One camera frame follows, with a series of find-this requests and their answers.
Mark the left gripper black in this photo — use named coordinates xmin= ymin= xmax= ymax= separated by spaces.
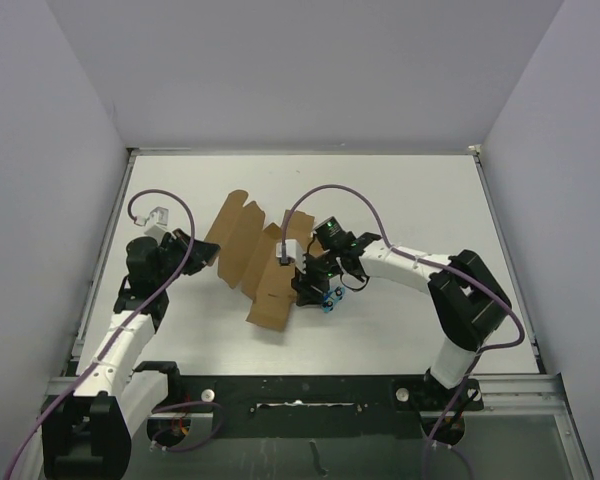
xmin=154 ymin=227 xmax=219 ymax=288

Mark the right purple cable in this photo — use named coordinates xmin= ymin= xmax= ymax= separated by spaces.
xmin=278 ymin=184 xmax=526 ymax=480

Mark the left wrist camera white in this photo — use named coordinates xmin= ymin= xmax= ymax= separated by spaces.
xmin=134 ymin=207 xmax=169 ymax=243

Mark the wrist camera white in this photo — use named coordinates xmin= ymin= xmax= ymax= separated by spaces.
xmin=134 ymin=207 xmax=169 ymax=243
xmin=276 ymin=239 xmax=306 ymax=271

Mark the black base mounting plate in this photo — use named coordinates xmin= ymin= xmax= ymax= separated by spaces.
xmin=144 ymin=373 xmax=481 ymax=441

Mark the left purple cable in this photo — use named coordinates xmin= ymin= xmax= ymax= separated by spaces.
xmin=4 ymin=188 xmax=225 ymax=480

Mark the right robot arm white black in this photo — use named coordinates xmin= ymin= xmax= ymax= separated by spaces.
xmin=276 ymin=217 xmax=511 ymax=409

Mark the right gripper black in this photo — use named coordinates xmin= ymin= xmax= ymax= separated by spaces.
xmin=292 ymin=249 xmax=342 ymax=305

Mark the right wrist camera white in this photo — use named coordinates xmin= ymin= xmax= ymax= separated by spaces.
xmin=276 ymin=239 xmax=306 ymax=271

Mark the blue toy car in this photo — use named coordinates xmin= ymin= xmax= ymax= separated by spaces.
xmin=321 ymin=286 xmax=346 ymax=313

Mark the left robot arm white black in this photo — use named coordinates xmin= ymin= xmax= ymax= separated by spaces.
xmin=42 ymin=229 xmax=220 ymax=479

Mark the brown cardboard box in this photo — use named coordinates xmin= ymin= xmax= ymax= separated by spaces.
xmin=204 ymin=190 xmax=314 ymax=332

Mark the purple cable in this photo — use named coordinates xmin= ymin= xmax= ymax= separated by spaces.
xmin=278 ymin=184 xmax=526 ymax=480
xmin=4 ymin=188 xmax=225 ymax=480

